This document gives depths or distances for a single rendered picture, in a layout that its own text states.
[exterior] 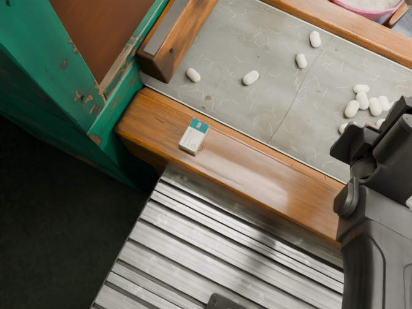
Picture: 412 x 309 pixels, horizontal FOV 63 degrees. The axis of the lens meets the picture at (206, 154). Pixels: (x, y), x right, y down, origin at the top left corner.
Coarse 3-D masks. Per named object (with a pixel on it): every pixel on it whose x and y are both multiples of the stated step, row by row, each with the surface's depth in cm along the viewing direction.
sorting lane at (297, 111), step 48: (240, 0) 75; (192, 48) 71; (240, 48) 72; (288, 48) 72; (336, 48) 72; (192, 96) 68; (240, 96) 69; (288, 96) 69; (336, 96) 70; (288, 144) 66
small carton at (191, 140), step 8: (192, 120) 62; (192, 128) 62; (200, 128) 62; (208, 128) 63; (184, 136) 61; (192, 136) 62; (200, 136) 62; (184, 144) 61; (192, 144) 61; (200, 144) 63; (192, 152) 62
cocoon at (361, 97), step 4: (360, 92) 68; (356, 96) 69; (360, 96) 68; (364, 96) 68; (360, 100) 68; (364, 100) 67; (360, 104) 68; (364, 104) 67; (368, 104) 68; (360, 108) 68; (364, 108) 68
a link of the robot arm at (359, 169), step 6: (372, 156) 46; (360, 162) 46; (366, 162) 46; (372, 162) 45; (354, 168) 47; (360, 168) 45; (366, 168) 44; (372, 168) 44; (354, 174) 46; (360, 174) 44; (366, 174) 43
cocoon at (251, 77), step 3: (252, 72) 68; (255, 72) 68; (246, 75) 68; (249, 75) 68; (252, 75) 68; (255, 75) 68; (258, 75) 68; (243, 78) 68; (246, 78) 68; (249, 78) 68; (252, 78) 68; (255, 78) 68; (243, 81) 68; (246, 81) 68; (249, 81) 68; (252, 81) 68; (246, 84) 68; (249, 84) 68
